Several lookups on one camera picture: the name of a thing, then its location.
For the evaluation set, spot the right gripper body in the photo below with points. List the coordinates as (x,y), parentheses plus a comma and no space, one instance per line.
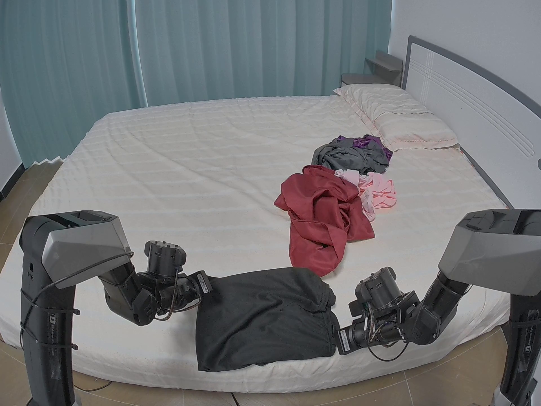
(353,338)

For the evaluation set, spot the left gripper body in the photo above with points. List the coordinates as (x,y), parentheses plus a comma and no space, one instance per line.
(198,288)

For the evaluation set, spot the black T-shirt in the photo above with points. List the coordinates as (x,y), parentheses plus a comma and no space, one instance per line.
(262,319)

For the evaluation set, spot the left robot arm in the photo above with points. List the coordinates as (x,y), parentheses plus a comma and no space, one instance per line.
(80,239)

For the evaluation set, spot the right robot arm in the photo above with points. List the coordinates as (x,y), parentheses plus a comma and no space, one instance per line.
(490,248)

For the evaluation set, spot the bed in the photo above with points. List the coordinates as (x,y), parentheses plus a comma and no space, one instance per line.
(190,163)

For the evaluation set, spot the dark red shirt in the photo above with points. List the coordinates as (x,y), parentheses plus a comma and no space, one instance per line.
(321,209)

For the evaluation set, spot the pink garment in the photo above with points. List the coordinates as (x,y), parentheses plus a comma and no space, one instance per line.
(380,188)

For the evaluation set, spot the grey garment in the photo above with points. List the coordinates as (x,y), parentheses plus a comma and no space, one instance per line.
(351,157)

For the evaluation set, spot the purple garment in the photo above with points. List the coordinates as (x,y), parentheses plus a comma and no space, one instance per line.
(367,143)

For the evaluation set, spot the cream pillow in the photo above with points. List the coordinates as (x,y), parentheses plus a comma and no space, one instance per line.
(393,112)

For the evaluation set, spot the blue-green curtain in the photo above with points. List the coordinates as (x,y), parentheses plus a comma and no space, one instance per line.
(253,36)
(67,57)

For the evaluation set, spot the grey bedside table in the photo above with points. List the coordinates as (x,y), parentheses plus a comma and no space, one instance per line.
(380,68)

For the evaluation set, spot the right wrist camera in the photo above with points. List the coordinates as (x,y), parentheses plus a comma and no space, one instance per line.
(356,307)

